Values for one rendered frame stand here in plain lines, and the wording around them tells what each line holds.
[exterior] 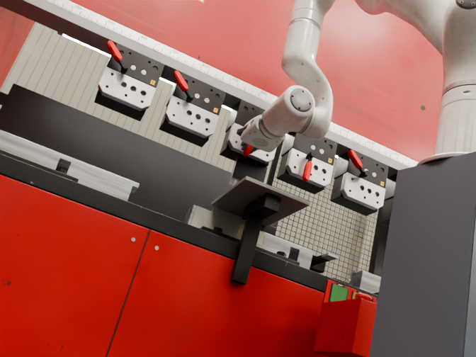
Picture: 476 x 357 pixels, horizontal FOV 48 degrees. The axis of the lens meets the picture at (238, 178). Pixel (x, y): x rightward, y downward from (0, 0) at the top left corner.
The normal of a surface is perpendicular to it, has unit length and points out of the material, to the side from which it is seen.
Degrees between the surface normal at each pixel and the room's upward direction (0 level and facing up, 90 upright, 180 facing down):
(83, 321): 90
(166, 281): 90
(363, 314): 90
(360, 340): 90
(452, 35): 129
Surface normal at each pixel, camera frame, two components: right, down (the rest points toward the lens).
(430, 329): -0.78, -0.43
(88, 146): 0.37, -0.29
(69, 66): 0.58, -0.18
